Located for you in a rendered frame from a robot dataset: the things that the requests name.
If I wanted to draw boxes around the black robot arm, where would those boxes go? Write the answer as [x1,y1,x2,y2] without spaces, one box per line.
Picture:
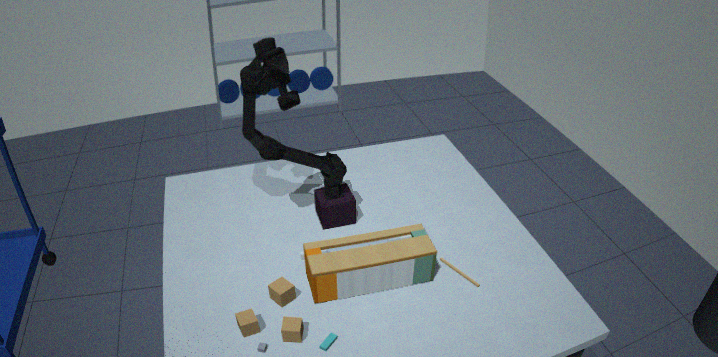
[240,37,347,200]

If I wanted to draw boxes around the teal flat bar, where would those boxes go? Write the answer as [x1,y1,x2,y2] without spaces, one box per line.
[319,333,338,351]

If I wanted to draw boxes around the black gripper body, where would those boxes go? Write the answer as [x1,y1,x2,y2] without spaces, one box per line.
[263,47,301,111]

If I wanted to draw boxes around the tan wooden stick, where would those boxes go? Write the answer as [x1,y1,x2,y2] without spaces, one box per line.
[440,257,480,287]

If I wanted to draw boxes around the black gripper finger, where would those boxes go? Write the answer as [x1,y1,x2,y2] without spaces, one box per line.
[267,53,289,74]
[279,91,300,107]

